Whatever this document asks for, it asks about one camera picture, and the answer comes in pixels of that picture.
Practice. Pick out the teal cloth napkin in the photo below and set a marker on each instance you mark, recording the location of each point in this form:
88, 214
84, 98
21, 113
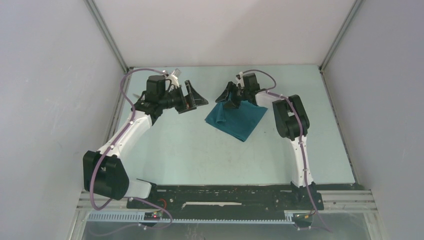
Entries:
236, 122

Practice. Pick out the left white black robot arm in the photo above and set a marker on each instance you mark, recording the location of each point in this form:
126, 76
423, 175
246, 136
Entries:
106, 171

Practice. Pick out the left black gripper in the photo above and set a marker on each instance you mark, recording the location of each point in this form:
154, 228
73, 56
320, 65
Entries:
191, 105

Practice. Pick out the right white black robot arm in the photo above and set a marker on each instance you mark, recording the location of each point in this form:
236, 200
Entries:
292, 123

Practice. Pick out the grey slotted cable duct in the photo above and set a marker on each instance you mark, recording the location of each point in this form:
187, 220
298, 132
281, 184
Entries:
139, 217

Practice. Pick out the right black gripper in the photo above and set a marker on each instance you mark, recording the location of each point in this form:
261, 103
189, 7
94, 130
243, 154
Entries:
231, 87

